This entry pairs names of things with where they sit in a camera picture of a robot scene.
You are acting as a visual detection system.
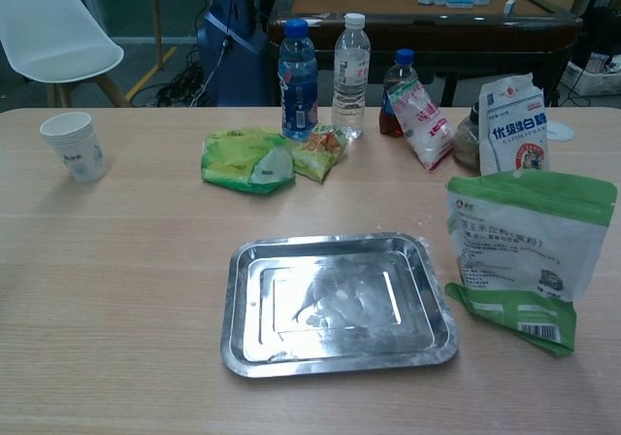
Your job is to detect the white round lid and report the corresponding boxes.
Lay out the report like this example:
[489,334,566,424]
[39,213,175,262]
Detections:
[546,119,575,143]

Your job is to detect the white chair with wooden legs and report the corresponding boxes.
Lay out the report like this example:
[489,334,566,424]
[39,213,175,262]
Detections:
[0,0,130,109]

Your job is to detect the silver metal tray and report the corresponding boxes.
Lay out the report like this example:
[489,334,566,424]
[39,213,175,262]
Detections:
[220,232,461,378]

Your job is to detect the large green plastic bag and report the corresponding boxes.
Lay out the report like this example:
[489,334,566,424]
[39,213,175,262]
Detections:
[201,126,296,195]

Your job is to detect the dark liquid bottle blue cap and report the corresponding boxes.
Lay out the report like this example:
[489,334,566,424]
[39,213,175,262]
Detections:
[378,49,417,136]

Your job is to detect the wooden pole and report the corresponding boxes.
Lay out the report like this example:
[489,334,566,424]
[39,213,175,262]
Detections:
[148,0,164,70]

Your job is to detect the black cable bundle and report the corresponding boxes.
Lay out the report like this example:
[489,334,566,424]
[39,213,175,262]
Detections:
[154,46,214,109]

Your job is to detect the white paper cup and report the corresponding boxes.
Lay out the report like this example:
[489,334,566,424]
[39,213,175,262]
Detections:
[39,111,109,184]

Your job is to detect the dark wooden mahjong table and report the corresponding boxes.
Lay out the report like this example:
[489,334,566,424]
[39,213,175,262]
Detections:
[266,0,583,107]

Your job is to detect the clear water bottle white cap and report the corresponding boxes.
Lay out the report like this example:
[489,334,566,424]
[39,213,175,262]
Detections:
[331,12,372,140]

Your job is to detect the blue label drink bottle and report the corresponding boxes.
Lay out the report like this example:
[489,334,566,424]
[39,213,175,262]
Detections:
[277,18,319,141]

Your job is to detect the white cardboard box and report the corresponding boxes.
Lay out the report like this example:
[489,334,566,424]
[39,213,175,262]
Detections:
[562,50,621,99]

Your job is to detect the small yellow green snack packet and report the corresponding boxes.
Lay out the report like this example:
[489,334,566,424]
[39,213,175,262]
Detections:
[291,123,349,183]

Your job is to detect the white sugar bag blue print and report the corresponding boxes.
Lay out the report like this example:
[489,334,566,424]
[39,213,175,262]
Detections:
[478,71,552,175]

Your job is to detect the green snack bag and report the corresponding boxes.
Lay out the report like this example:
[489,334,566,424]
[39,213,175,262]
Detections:
[444,170,617,358]

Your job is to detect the white bag with red print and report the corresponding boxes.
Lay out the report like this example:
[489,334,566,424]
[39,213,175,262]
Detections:
[387,79,455,172]

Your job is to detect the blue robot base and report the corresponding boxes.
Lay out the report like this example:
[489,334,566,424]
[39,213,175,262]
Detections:
[196,0,273,109]

